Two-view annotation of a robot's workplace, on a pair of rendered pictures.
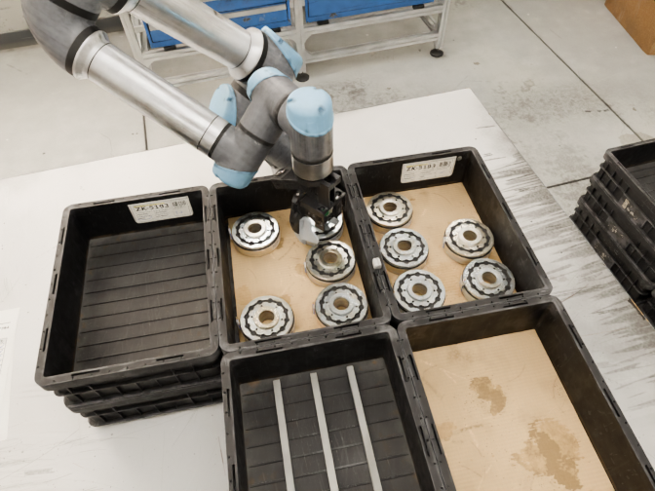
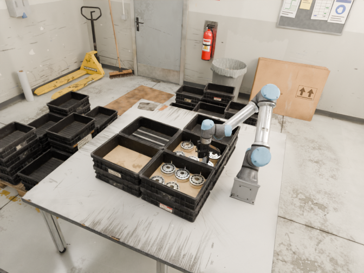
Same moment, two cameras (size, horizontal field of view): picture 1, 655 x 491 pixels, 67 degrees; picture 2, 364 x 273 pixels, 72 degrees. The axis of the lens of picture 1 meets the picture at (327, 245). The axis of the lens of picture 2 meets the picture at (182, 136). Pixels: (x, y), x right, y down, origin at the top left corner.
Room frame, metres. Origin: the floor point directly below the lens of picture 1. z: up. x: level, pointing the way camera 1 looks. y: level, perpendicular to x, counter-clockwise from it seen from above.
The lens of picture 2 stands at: (1.31, -1.18, 2.04)
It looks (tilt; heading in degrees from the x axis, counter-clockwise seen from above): 36 degrees down; 125
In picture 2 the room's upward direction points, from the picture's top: 4 degrees clockwise
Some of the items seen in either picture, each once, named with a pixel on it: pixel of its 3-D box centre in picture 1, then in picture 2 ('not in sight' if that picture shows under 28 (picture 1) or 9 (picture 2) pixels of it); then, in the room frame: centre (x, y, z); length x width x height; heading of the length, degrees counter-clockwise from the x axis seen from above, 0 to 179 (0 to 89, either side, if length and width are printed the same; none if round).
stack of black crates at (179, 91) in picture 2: not in sight; (190, 101); (-0.50, 1.61, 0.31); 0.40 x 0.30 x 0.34; 15
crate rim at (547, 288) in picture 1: (439, 225); (177, 173); (0.63, -0.23, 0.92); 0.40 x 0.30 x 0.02; 10
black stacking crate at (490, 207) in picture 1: (435, 241); (177, 179); (0.63, -0.23, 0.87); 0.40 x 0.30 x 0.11; 10
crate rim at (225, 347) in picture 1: (291, 248); (196, 148); (0.58, 0.07, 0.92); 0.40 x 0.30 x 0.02; 10
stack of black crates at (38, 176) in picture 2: not in sight; (49, 173); (-0.73, -0.47, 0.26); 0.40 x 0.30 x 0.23; 105
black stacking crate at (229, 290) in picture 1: (293, 264); (196, 153); (0.58, 0.07, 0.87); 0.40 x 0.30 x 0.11; 10
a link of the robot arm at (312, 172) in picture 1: (313, 159); (206, 138); (0.67, 0.02, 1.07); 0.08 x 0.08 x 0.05
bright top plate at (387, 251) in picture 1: (404, 247); (182, 173); (0.62, -0.16, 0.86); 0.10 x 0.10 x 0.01
